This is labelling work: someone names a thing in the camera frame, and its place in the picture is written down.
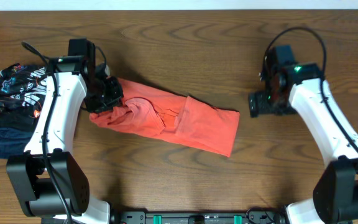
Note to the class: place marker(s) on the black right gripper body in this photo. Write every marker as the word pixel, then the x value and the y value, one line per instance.
pixel 267 104

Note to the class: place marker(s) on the red soccer t-shirt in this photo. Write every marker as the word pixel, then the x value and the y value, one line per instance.
pixel 158 114

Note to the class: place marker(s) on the navy folded t-shirt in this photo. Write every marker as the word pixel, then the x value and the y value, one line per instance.
pixel 14 138

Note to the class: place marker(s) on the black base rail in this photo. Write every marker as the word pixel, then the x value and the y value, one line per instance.
pixel 252 216

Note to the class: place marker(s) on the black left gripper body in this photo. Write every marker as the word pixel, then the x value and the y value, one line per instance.
pixel 111 94

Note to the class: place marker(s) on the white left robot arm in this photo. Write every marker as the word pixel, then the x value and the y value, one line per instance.
pixel 46 179

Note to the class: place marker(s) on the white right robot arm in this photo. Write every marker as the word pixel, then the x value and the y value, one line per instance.
pixel 295 88

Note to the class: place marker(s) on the black printed folded t-shirt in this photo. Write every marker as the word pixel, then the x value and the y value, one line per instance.
pixel 22 94

